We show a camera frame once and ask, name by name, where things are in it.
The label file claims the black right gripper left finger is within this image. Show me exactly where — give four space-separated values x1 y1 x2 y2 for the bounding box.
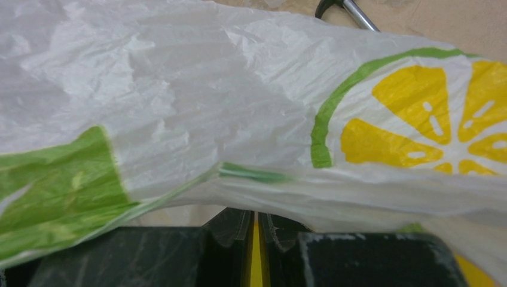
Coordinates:
1 208 254 286

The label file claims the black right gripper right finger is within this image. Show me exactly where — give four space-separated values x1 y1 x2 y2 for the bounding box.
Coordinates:
259 213 468 286

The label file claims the white plastic bag lemon print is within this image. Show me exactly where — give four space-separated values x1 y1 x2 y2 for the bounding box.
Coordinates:
1 1 506 286

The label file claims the yellow fake banana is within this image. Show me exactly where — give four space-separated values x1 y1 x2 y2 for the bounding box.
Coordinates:
249 212 264 287

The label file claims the small black handled hammer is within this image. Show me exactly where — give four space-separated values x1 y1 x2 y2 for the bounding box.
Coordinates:
314 0 380 32

